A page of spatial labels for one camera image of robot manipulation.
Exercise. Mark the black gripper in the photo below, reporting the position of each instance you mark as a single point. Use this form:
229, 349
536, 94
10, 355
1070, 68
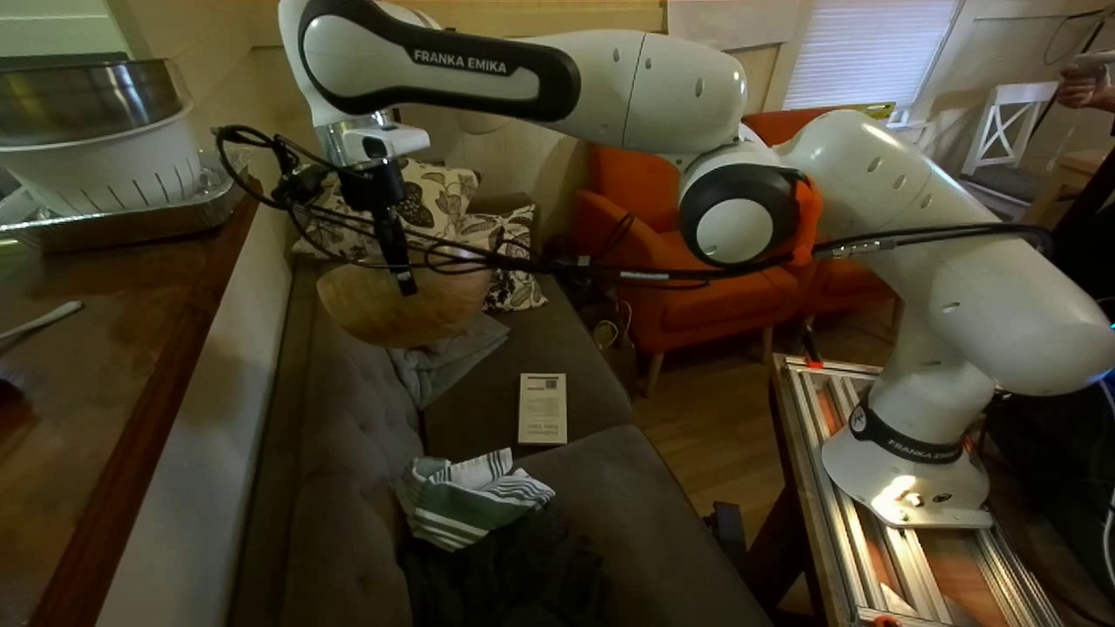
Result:
375, 184

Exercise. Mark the wooden bowl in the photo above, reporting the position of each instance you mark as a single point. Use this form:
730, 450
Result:
401, 307

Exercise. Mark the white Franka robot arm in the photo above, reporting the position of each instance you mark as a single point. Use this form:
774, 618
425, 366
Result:
651, 90

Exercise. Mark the brown couch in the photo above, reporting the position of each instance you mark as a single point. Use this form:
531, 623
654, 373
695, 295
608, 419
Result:
351, 464

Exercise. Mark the steel mixing bowl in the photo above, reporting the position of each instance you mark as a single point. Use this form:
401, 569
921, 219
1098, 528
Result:
80, 98

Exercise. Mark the patterned throw pillow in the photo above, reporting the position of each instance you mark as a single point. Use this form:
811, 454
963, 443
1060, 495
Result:
446, 203

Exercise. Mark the white paper booklet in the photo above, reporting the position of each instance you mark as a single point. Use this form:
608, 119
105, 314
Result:
543, 406

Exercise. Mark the metal tray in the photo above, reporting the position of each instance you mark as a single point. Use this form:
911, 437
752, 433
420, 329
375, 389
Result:
142, 219

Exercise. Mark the green white striped cloth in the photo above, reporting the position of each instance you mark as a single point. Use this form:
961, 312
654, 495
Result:
473, 499

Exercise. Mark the orange armchair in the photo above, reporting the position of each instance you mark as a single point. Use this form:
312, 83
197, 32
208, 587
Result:
662, 265

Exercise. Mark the white dish rack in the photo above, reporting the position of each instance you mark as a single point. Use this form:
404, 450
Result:
105, 161

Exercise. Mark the dark wooden counter ledge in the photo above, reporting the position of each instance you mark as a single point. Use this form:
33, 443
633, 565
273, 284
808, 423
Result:
80, 438

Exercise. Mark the metal utensil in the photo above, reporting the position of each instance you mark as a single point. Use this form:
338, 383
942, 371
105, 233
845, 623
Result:
37, 320

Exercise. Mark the window blind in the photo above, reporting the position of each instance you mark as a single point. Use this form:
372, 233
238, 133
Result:
873, 52

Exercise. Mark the white wooden chair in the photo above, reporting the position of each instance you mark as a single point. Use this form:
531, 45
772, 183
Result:
1013, 123

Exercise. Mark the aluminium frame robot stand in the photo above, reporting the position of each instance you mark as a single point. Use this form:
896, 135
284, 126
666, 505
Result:
893, 558

